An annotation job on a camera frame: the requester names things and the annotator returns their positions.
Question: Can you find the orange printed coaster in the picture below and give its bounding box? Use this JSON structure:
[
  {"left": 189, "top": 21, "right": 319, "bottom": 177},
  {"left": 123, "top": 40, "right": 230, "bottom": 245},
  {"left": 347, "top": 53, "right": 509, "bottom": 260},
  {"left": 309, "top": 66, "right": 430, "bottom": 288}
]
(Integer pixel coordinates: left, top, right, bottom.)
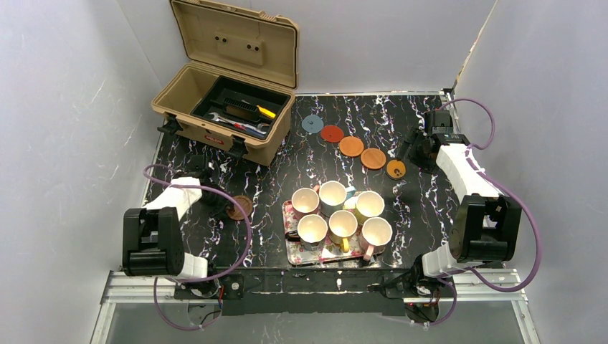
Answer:
[{"left": 385, "top": 159, "right": 407, "bottom": 180}]

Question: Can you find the light wood coaster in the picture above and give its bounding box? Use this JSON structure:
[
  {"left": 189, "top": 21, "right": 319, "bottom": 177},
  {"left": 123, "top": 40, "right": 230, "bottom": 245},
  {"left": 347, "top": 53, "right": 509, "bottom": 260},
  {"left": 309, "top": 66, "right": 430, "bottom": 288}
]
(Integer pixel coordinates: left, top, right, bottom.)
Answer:
[{"left": 360, "top": 148, "right": 386, "bottom": 170}]

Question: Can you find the dark walnut wooden coaster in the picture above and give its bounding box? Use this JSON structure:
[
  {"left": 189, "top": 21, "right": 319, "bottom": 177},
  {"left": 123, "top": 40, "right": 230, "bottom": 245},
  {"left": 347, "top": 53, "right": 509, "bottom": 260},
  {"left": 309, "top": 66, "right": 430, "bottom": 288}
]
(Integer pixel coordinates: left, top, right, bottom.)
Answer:
[{"left": 225, "top": 195, "right": 253, "bottom": 221}]

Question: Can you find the orange wood coaster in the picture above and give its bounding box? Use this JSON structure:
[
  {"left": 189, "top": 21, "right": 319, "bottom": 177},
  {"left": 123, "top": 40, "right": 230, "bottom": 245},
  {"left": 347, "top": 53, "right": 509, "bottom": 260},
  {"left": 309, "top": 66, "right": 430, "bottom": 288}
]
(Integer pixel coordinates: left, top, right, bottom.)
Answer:
[{"left": 338, "top": 136, "right": 365, "bottom": 158}]

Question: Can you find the tan plastic toolbox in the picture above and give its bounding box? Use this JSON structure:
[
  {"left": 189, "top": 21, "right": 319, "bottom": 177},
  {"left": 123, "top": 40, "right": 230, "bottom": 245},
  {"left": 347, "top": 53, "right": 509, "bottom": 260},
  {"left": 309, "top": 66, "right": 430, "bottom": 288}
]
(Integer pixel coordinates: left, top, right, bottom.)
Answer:
[{"left": 151, "top": 1, "right": 300, "bottom": 166}]

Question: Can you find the red coaster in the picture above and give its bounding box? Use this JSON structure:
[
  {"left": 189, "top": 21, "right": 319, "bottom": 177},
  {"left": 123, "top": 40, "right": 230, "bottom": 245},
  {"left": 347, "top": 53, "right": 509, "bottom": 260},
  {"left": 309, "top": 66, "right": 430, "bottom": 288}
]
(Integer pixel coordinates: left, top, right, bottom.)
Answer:
[{"left": 320, "top": 125, "right": 344, "bottom": 143}]

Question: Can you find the blue grey coaster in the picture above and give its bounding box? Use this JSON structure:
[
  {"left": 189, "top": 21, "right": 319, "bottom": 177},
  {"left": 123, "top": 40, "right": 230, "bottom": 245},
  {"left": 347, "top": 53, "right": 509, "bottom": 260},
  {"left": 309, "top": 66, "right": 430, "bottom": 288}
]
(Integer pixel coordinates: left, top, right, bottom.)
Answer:
[{"left": 301, "top": 115, "right": 324, "bottom": 134}]

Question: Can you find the floral rectangular tray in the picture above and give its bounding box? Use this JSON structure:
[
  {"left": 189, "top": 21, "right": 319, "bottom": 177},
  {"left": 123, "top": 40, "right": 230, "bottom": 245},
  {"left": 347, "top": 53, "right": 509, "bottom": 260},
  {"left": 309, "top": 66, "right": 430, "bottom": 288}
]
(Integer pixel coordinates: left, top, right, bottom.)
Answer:
[{"left": 285, "top": 226, "right": 389, "bottom": 266}]

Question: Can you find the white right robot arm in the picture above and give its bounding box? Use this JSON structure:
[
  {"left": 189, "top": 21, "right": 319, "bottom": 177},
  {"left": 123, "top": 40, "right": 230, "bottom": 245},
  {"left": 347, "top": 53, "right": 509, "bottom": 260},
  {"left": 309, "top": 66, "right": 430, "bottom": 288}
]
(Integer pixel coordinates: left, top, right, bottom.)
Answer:
[{"left": 398, "top": 110, "right": 522, "bottom": 292}]

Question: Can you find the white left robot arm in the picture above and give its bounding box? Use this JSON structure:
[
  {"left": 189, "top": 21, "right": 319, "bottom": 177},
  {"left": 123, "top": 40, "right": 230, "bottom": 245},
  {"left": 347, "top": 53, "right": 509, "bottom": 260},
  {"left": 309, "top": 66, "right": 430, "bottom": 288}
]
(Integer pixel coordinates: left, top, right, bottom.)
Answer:
[{"left": 122, "top": 156, "right": 234, "bottom": 280}]

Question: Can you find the silver wrench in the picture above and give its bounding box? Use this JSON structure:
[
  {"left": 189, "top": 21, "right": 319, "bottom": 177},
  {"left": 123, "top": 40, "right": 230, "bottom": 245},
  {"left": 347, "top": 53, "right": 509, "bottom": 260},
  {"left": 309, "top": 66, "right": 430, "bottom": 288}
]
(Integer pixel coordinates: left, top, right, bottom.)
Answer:
[{"left": 209, "top": 112, "right": 270, "bottom": 135}]

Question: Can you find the green mug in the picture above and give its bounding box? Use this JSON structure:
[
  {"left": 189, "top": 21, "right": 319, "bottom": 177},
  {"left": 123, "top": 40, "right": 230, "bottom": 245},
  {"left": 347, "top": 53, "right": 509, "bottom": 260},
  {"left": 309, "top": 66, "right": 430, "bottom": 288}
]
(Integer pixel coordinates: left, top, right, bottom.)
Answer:
[{"left": 343, "top": 191, "right": 385, "bottom": 226}]

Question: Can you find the black tool tray insert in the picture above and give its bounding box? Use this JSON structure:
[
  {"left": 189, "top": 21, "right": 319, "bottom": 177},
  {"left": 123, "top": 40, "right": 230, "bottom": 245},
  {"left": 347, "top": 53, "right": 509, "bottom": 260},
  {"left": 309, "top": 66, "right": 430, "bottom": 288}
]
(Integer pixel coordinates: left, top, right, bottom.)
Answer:
[{"left": 191, "top": 77, "right": 290, "bottom": 139}]

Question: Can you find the pink mug right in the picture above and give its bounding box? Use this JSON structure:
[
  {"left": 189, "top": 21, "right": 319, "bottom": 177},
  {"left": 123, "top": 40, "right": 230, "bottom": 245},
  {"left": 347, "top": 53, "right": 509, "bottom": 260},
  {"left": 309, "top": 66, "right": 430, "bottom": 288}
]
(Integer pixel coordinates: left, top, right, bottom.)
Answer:
[{"left": 360, "top": 217, "right": 393, "bottom": 262}]

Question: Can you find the pink mug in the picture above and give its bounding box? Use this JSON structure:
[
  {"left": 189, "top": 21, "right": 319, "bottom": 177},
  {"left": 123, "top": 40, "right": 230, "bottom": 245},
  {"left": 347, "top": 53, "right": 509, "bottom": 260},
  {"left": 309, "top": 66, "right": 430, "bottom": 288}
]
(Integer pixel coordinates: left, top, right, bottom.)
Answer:
[
  {"left": 360, "top": 217, "right": 393, "bottom": 262},
  {"left": 291, "top": 188, "right": 320, "bottom": 220}
]

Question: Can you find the light blue mug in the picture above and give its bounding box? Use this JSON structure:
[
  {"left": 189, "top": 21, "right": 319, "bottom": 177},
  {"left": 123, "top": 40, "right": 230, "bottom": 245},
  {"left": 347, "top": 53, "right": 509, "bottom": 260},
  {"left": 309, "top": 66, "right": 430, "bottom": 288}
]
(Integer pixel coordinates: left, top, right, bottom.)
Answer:
[{"left": 318, "top": 181, "right": 356, "bottom": 217}]

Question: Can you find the yellow mug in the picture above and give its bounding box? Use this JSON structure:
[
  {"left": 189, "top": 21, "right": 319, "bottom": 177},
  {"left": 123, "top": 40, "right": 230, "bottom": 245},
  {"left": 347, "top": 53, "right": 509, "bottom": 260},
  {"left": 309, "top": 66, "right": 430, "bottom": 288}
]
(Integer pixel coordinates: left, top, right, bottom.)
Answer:
[{"left": 328, "top": 210, "right": 358, "bottom": 253}]

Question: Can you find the pink mug rear left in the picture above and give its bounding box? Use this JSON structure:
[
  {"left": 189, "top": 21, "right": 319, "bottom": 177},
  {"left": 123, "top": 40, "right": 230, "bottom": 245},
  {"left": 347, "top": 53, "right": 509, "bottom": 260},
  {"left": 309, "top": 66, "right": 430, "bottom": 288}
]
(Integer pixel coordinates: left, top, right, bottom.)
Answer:
[{"left": 291, "top": 188, "right": 320, "bottom": 220}]

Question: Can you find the black mug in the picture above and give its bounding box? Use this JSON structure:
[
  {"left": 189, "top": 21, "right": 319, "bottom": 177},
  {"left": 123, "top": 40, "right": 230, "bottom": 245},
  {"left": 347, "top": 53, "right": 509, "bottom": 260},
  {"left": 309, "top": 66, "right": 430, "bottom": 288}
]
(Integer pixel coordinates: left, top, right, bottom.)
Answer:
[{"left": 285, "top": 214, "right": 328, "bottom": 251}]

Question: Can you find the yellow handled screwdriver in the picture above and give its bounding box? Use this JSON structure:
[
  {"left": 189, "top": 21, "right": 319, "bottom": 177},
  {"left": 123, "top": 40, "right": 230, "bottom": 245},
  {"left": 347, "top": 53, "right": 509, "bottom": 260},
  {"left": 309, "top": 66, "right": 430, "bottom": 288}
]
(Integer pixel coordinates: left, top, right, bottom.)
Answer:
[{"left": 242, "top": 100, "right": 277, "bottom": 119}]

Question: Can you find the aluminium frame rail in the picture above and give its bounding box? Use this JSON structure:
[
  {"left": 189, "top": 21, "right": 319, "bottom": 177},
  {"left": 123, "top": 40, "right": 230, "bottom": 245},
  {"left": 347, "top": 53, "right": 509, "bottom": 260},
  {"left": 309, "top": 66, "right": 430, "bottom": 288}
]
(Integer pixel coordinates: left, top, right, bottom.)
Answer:
[{"left": 90, "top": 90, "right": 543, "bottom": 344}]

